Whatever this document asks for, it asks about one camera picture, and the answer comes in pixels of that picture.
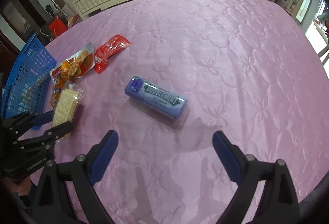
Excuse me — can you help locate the person's left hand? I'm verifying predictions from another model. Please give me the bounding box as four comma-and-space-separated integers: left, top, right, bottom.
3, 176, 32, 196

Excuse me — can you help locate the pink quilted tablecloth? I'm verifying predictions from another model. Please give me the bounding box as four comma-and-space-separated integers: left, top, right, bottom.
46, 0, 328, 223

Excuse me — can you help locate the blue plastic basket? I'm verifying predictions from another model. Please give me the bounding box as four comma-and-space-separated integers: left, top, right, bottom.
1, 33, 56, 118

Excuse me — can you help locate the red silver snack pack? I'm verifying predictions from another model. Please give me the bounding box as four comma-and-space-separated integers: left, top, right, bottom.
65, 43, 95, 82

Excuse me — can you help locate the red bag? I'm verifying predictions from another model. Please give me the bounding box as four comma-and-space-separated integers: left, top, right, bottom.
49, 17, 67, 38

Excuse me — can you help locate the cracker pack clear wrapper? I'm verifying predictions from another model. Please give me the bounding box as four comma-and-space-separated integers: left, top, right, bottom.
52, 82, 84, 127

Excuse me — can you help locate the blue Doublemint gum box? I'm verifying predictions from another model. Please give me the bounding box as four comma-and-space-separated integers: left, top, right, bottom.
124, 76, 187, 121

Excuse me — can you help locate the black bag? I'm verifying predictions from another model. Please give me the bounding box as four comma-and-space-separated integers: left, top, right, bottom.
38, 24, 55, 46

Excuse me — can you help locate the small red snack pouch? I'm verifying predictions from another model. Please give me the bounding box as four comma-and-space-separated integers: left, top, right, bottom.
94, 34, 131, 74

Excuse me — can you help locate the orange snack bag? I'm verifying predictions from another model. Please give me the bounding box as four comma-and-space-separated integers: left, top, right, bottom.
50, 58, 75, 109

